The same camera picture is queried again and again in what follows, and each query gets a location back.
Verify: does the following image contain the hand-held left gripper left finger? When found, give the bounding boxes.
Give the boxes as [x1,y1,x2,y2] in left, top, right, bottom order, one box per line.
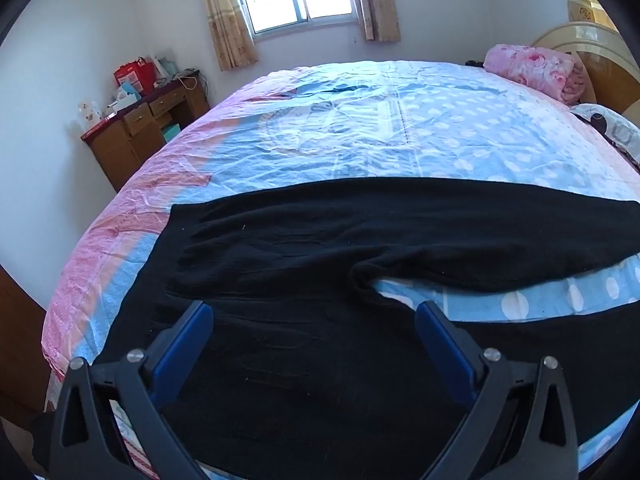
[49,301,215,480]

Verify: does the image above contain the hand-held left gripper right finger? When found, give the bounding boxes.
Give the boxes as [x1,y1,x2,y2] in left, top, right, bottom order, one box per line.
[415,301,581,480]

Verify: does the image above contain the black pants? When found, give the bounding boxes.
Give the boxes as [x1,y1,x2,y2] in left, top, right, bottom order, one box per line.
[92,177,640,480]

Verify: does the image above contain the brown wooden wardrobe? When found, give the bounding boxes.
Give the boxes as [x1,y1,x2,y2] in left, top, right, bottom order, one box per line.
[0,265,51,431]

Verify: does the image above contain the wooden desk with drawers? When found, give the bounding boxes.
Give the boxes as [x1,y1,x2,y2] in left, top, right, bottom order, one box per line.
[81,80,211,193]

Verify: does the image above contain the polka-dot blue pink bedsheet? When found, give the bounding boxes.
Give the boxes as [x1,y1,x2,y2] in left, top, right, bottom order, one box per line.
[42,60,640,480]

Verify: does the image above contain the red paper bag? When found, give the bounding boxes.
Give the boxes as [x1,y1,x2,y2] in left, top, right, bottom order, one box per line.
[113,57,156,96]

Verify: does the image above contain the patterned grey pillow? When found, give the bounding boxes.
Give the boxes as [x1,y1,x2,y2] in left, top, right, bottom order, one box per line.
[570,102,640,171]

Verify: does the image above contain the pink floral blanket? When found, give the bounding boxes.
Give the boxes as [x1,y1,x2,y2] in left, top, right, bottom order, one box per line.
[484,44,591,106]

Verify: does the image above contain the beige floral curtain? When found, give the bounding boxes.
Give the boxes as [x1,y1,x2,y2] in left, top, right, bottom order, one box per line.
[197,0,260,72]
[352,0,402,43]

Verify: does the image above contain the cream wooden headboard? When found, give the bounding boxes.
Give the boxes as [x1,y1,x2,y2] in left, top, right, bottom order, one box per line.
[530,0,640,116]

